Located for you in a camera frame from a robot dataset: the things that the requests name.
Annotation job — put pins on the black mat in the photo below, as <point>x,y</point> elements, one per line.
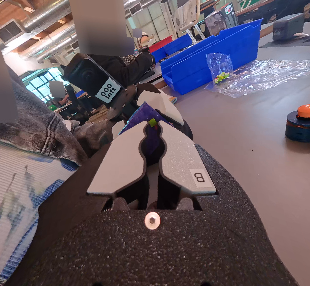
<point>278,43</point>

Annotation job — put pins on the clear plastic sheet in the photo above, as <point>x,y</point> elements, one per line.
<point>266,73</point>

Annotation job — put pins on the colourful booklet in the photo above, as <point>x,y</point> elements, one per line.
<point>172,99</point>

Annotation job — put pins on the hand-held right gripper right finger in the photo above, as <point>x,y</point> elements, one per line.
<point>181,160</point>

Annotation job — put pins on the silver air duct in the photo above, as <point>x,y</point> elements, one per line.
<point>48,15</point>
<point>50,41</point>

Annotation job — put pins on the black round stand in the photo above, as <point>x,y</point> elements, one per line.
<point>167,0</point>

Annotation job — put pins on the lime green small brick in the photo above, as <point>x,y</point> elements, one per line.
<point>152,123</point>

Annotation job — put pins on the small bag of green pieces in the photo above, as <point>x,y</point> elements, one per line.
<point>219,65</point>

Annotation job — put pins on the grey box device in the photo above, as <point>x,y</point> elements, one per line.
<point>288,27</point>

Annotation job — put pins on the small blue plastic bin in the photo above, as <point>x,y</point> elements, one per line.
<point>178,44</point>
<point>158,55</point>

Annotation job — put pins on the orange dome piece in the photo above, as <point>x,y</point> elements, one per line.
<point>304,110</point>

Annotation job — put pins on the dark blue brick model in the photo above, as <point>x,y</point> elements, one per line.
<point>296,130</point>

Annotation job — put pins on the large blue plastic bin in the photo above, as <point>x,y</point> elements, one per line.
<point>193,70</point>

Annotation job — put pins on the red plastic bin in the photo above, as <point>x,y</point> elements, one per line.
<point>161,44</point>

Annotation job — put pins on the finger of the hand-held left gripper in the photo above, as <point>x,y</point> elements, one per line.
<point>162,104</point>
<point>118,128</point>

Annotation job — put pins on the person's left forearm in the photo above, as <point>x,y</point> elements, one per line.
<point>36,121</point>

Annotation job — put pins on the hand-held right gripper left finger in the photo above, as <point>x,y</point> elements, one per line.
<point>121,160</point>

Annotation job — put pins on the dark printed cardboard box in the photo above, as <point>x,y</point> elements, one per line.
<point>221,19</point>

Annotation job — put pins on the purple building plate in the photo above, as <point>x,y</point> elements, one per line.
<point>144,111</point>

